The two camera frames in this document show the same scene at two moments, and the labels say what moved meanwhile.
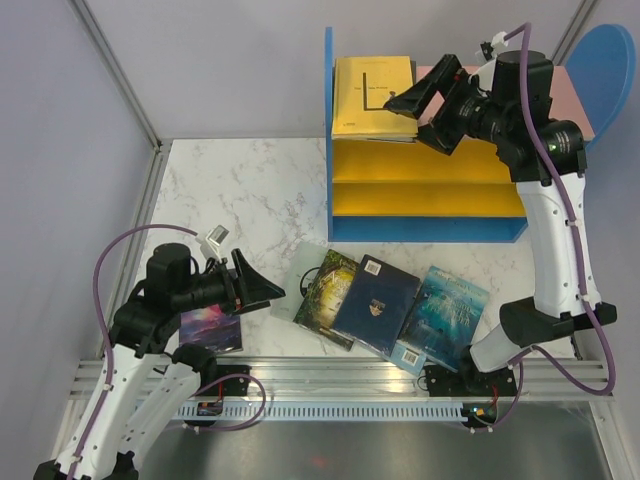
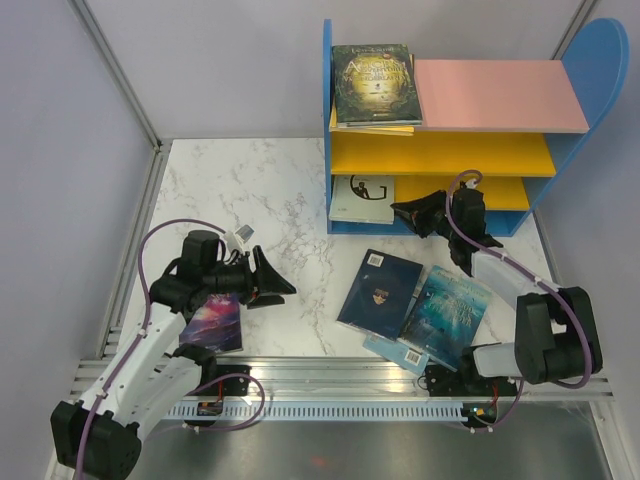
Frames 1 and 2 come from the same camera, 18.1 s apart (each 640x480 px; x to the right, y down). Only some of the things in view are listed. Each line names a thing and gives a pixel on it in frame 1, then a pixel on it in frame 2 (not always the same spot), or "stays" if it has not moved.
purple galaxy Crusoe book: (212, 327) stays
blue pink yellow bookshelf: (407, 190) stays
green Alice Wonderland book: (324, 297) -> (374, 85)
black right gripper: (447, 76) -> (419, 208)
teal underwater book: (445, 318) stays
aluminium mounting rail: (369, 380) stays
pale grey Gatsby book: (309, 256) -> (363, 198)
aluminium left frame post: (161, 148) stays
